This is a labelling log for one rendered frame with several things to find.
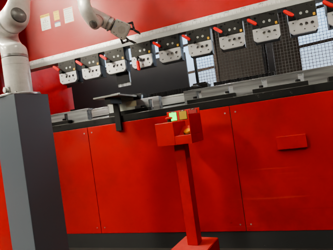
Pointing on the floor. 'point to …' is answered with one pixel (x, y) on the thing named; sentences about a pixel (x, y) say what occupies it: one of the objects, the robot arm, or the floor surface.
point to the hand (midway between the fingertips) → (136, 37)
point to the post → (270, 57)
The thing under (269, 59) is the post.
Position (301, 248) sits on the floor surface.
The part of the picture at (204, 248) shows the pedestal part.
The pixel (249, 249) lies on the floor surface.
